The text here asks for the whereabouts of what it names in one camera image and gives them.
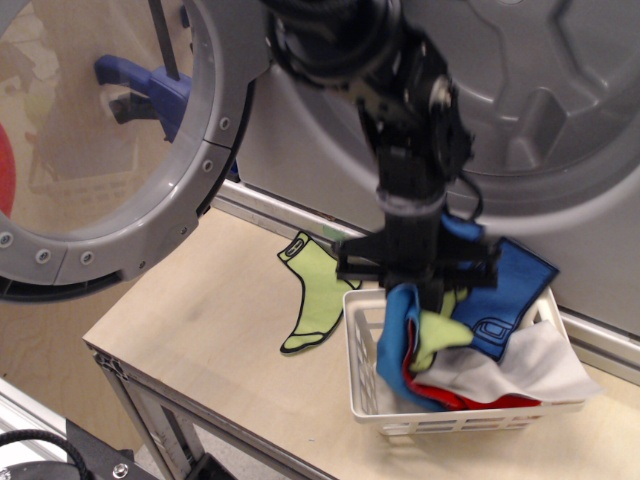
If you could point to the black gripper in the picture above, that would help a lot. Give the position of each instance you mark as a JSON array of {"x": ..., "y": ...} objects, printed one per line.
[{"x": 415, "y": 247}]

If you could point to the blue felt cloth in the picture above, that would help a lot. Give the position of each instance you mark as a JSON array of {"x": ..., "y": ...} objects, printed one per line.
[{"x": 402, "y": 307}]

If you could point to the green felt sock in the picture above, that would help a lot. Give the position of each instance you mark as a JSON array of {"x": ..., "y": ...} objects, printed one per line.
[
  {"x": 322, "y": 292},
  {"x": 438, "y": 331}
]

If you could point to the blue felt pants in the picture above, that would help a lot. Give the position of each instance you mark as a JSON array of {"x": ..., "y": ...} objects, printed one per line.
[{"x": 494, "y": 314}]

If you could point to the red felt garment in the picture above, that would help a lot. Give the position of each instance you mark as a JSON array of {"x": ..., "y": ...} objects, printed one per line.
[{"x": 462, "y": 378}]

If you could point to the white plastic laundry basket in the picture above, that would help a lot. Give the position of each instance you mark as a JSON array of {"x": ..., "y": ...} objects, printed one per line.
[{"x": 373, "y": 403}]

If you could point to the white felt cloth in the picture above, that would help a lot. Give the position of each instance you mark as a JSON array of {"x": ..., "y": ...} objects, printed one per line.
[{"x": 540, "y": 363}]

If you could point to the black robot base bottom left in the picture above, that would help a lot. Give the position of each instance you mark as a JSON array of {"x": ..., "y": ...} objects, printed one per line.
[{"x": 87, "y": 457}]

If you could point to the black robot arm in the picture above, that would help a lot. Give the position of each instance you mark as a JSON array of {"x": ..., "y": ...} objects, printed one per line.
[{"x": 367, "y": 53}]

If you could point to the grey round machine door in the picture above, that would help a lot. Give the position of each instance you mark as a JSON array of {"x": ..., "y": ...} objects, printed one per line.
[{"x": 99, "y": 203}]

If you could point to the green felt sock on table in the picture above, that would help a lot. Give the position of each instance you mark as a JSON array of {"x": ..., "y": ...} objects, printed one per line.
[{"x": 322, "y": 292}]

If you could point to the blue clamp behind door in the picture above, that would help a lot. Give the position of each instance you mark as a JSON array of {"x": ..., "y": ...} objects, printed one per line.
[{"x": 153, "y": 95}]

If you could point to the red round object behind door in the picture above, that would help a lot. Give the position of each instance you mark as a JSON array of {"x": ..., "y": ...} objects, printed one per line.
[{"x": 8, "y": 176}]

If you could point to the aluminium table frame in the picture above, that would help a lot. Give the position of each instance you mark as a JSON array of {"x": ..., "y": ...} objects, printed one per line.
[{"x": 187, "y": 441}]

